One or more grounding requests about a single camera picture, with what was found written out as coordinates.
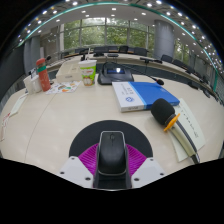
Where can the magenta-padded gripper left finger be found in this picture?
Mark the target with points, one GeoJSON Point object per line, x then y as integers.
{"type": "Point", "coordinates": [89, 159]}

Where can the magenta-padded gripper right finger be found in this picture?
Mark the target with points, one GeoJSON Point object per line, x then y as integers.
{"type": "Point", "coordinates": [136, 159]}

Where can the black computer mouse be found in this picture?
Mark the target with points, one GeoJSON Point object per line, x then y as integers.
{"type": "Point", "coordinates": [112, 151]}

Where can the blue and white book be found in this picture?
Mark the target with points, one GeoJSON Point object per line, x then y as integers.
{"type": "Point", "coordinates": [146, 95]}

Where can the white paper sheet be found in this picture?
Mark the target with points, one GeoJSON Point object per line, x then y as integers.
{"type": "Point", "coordinates": [195, 128]}

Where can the colourful sticker sheet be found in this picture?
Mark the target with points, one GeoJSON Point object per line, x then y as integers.
{"type": "Point", "coordinates": [63, 87]}

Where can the green-printed paper cup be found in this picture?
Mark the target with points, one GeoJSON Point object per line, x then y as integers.
{"type": "Point", "coordinates": [88, 74]}

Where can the black conference microphone console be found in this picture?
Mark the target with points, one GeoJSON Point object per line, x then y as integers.
{"type": "Point", "coordinates": [115, 76]}

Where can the white cardboard box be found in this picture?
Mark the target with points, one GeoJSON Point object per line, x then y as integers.
{"type": "Point", "coordinates": [68, 73]}

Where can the red thermos bottle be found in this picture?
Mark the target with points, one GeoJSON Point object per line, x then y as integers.
{"type": "Point", "coordinates": [43, 75]}

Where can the dark office chairs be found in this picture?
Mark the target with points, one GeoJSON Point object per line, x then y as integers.
{"type": "Point", "coordinates": [140, 51]}

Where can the ceiling lights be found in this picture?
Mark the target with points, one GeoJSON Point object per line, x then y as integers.
{"type": "Point", "coordinates": [74, 3]}

